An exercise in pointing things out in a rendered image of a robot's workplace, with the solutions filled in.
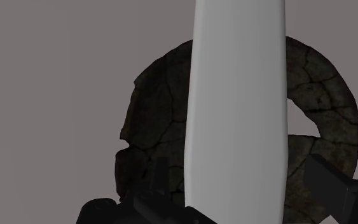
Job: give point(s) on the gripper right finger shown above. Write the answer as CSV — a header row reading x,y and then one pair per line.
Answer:
x,y
357,198

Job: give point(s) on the tall white smooth object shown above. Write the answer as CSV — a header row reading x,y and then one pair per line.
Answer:
x,y
236,118

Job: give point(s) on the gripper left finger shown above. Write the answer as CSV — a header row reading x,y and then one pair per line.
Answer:
x,y
141,209

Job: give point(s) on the dark brown cracked round object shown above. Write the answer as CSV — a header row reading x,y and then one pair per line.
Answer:
x,y
154,105

